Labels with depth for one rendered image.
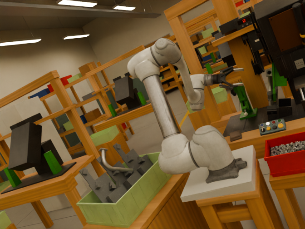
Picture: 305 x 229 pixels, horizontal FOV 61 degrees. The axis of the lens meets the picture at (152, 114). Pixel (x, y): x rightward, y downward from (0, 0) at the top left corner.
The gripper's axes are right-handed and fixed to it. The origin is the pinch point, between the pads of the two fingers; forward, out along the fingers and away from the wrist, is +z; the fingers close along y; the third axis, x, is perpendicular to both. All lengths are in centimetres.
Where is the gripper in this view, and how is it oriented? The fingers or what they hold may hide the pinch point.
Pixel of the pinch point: (241, 77)
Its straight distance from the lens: 200.5
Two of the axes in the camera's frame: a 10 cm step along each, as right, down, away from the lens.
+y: 1.5, -9.2, 3.7
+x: 4.2, 4.0, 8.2
